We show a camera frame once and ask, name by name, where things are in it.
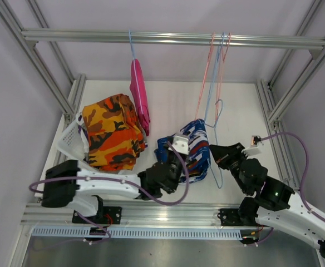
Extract aluminium hanging rail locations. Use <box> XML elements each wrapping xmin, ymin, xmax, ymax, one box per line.
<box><xmin>21</xmin><ymin>28</ymin><xmax>325</xmax><ymax>51</ymax></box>

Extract blue hanger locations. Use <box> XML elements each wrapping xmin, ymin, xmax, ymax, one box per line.
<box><xmin>198</xmin><ymin>98</ymin><xmax>224</xmax><ymax>190</ymax></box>
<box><xmin>204</xmin><ymin>35</ymin><xmax>223</xmax><ymax>123</ymax></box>

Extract slotted cable duct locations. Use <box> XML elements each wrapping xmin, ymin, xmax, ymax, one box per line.
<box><xmin>32</xmin><ymin>226</ymin><xmax>243</xmax><ymax>240</ymax></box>

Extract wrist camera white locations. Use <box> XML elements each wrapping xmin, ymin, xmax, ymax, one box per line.
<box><xmin>242</xmin><ymin>135</ymin><xmax>262</xmax><ymax>157</ymax></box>
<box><xmin>171</xmin><ymin>134</ymin><xmax>189</xmax><ymax>155</ymax></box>

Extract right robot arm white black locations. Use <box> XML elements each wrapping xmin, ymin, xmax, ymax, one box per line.
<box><xmin>209</xmin><ymin>143</ymin><xmax>325</xmax><ymax>259</ymax></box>

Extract pink trousers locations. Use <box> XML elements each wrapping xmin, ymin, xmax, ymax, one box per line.
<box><xmin>130</xmin><ymin>59</ymin><xmax>150</xmax><ymax>136</ymax></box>

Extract purple grey patterned trousers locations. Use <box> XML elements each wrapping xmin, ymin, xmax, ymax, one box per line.
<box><xmin>75</xmin><ymin>112</ymin><xmax>88</xmax><ymax>142</ymax></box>

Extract orange patterned trousers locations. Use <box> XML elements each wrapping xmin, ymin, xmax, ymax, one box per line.
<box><xmin>82</xmin><ymin>94</ymin><xmax>145</xmax><ymax>172</ymax></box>

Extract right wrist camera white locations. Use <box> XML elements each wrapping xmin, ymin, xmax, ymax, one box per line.
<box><xmin>242</xmin><ymin>135</ymin><xmax>262</xmax><ymax>157</ymax></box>

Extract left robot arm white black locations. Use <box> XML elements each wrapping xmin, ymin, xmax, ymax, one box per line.
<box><xmin>41</xmin><ymin>146</ymin><xmax>188</xmax><ymax>223</ymax></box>

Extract aluminium frame post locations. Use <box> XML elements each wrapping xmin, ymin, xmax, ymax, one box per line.
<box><xmin>0</xmin><ymin>0</ymin><xmax>87</xmax><ymax>173</ymax></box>
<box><xmin>256</xmin><ymin>1</ymin><xmax>325</xmax><ymax>198</ymax></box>

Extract left aluminium frame post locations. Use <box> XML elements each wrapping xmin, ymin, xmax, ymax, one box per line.
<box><xmin>0</xmin><ymin>0</ymin><xmax>87</xmax><ymax>173</ymax></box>

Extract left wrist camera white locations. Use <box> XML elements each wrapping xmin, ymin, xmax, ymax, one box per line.
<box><xmin>171</xmin><ymin>134</ymin><xmax>189</xmax><ymax>155</ymax></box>

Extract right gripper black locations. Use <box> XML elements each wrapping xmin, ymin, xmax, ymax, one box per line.
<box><xmin>208</xmin><ymin>142</ymin><xmax>249</xmax><ymax>194</ymax></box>

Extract right aluminium frame post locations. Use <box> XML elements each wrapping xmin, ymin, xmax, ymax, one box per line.
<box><xmin>256</xmin><ymin>1</ymin><xmax>325</xmax><ymax>198</ymax></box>

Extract blue white patterned trousers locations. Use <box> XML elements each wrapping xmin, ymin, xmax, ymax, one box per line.
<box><xmin>154</xmin><ymin>119</ymin><xmax>210</xmax><ymax>184</ymax></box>

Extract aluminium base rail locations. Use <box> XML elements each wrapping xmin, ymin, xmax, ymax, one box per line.
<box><xmin>20</xmin><ymin>200</ymin><xmax>240</xmax><ymax>228</ymax></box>

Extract pink hanger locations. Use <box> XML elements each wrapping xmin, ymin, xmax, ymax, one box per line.
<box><xmin>215</xmin><ymin>33</ymin><xmax>231</xmax><ymax>121</ymax></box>
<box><xmin>194</xmin><ymin>32</ymin><xmax>215</xmax><ymax>120</ymax></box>

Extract white plastic basket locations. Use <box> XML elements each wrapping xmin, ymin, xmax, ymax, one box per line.
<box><xmin>56</xmin><ymin>118</ymin><xmax>89</xmax><ymax>162</ymax></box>

